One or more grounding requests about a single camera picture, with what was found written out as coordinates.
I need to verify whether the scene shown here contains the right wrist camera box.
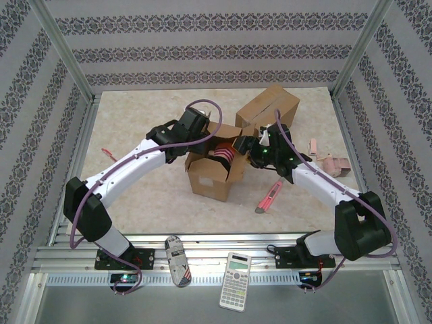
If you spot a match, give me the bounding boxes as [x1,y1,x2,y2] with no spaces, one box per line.
[259,123,273,144]

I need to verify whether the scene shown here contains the grey metal shelf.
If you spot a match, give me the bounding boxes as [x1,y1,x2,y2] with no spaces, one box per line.
[20,272,414,324]

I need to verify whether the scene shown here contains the white scientific calculator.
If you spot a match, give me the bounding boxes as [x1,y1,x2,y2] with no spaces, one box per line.
[219,251,253,314]

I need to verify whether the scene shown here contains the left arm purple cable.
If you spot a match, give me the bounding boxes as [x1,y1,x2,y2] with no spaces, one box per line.
[69,99,223,295]

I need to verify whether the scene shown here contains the long aluminium frame rail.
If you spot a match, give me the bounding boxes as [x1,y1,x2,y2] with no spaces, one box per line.
[32,232,402,273]

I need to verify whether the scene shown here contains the pink roller toy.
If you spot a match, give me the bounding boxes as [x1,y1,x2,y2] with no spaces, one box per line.
[319,153,351,179]

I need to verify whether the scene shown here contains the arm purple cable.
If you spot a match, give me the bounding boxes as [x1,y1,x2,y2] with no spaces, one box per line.
[69,99,223,295]
[275,108,398,293]

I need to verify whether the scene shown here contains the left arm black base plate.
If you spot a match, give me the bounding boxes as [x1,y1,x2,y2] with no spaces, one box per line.
[93,248,157,271]

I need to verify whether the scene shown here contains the aluminium frame post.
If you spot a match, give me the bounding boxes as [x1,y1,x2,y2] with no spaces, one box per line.
[28,0,95,102]
[332,0,394,99]

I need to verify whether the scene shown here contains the brown cardboard box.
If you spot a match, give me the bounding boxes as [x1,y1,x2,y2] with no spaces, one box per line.
[235,84,300,139]
[184,120,253,203]

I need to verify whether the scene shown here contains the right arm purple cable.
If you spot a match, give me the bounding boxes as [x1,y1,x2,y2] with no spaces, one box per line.
[275,108,398,293]

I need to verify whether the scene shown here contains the aluminium side rail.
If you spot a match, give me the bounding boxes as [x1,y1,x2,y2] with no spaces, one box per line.
[49,93,102,246]
[332,92,369,196]

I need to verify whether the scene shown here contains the pink utility knife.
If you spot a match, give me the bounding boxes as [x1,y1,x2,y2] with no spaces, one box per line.
[254,178,284,215]

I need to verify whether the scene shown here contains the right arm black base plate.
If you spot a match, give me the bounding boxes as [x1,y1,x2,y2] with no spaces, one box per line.
[274,245,338,270]

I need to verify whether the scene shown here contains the striped plush doll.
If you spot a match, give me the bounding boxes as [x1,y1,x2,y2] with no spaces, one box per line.
[208,143,237,173]

